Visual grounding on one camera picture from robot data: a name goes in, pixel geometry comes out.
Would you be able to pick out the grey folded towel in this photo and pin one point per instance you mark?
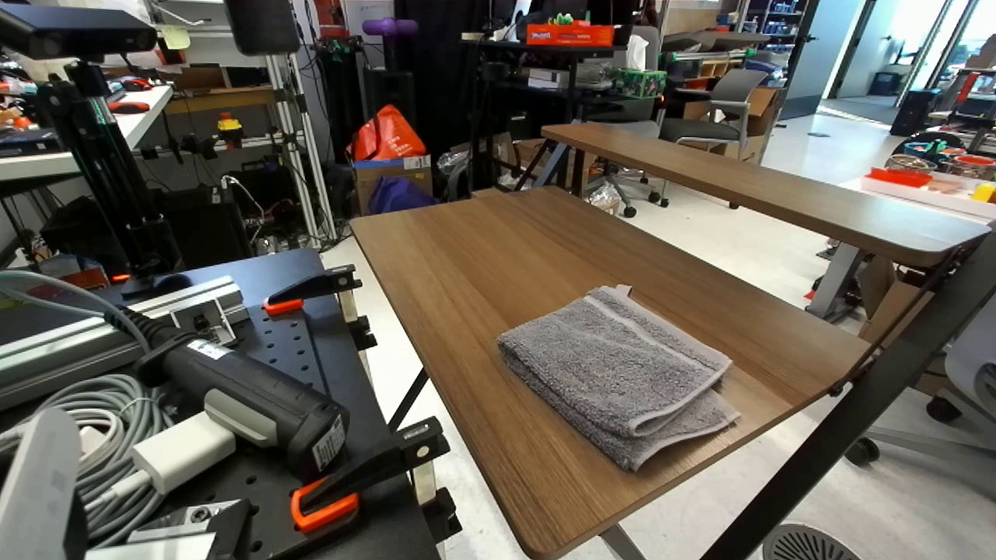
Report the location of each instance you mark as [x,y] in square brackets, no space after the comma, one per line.
[610,375]

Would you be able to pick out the purple bag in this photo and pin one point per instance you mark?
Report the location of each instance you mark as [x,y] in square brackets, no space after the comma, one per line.
[401,196]

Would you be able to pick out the cardboard box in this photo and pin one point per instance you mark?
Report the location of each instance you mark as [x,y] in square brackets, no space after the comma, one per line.
[374,170]
[774,106]

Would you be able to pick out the orange bag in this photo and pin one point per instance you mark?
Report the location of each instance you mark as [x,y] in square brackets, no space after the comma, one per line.
[388,136]

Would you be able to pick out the white metal rack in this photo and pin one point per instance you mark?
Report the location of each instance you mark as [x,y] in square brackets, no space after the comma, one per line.
[299,144]

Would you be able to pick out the orange crate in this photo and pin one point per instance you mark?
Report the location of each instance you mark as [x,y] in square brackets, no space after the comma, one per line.
[568,34]

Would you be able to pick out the black cylindrical device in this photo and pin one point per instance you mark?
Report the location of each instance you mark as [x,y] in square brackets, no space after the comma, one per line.
[259,406]

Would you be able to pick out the small yellow item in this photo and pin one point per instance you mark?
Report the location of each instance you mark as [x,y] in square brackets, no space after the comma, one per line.
[230,125]

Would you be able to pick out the white power adapter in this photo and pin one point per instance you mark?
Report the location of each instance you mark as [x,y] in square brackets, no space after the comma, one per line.
[181,453]

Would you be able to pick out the white work table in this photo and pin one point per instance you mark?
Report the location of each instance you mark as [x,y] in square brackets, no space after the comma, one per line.
[144,113]

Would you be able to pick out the round fan grille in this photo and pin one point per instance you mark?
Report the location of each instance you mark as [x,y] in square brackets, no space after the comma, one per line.
[810,547]

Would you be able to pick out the black tripod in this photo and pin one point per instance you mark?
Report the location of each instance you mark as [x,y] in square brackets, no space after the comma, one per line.
[103,166]

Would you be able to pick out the black bin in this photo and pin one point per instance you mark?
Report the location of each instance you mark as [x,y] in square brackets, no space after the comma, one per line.
[914,113]

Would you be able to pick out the table with colourful clutter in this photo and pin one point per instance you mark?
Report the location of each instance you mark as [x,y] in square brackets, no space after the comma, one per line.
[935,172]

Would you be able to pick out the grey flat bar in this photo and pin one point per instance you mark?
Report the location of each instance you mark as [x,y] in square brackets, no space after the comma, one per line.
[37,487]

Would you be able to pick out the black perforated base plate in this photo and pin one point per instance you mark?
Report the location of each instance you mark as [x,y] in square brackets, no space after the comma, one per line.
[292,345]

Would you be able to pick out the wooden table with black frame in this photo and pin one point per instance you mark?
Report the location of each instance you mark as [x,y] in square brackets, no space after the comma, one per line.
[857,408]

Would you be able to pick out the silver metal bracket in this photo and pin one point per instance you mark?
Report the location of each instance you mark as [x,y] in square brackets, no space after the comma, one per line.
[156,540]

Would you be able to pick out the silver aluminium rail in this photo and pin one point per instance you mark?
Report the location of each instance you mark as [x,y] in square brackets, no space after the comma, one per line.
[63,345]

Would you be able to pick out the black camera on tripod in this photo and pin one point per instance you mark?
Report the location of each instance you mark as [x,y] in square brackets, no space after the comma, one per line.
[72,29]

